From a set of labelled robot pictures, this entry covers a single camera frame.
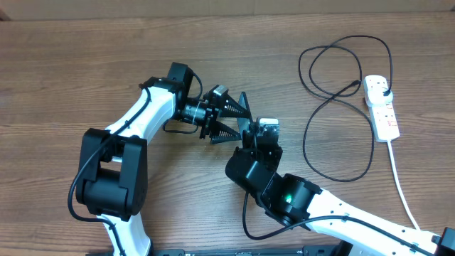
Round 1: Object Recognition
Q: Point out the white charger adapter plug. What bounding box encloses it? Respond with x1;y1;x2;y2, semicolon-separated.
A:
365;87;393;107

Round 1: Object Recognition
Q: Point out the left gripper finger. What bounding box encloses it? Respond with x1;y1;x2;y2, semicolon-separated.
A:
218;94;246;118
209;121;241;144

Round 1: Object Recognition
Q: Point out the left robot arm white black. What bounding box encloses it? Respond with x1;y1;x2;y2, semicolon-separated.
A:
68;63;250;255

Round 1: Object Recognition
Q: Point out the white power strip cord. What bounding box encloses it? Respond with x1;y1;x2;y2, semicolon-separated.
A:
386;139;422;231

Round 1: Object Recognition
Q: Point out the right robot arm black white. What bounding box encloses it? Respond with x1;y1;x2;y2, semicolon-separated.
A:
225;119;454;255

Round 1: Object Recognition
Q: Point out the white power strip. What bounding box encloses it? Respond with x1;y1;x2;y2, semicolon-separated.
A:
363;74;401;144

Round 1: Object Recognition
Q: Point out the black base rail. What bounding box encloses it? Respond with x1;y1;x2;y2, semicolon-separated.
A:
151;242;353;256

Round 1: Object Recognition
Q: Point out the Galaxy smartphone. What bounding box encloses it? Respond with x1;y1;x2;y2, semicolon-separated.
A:
237;92;252;140

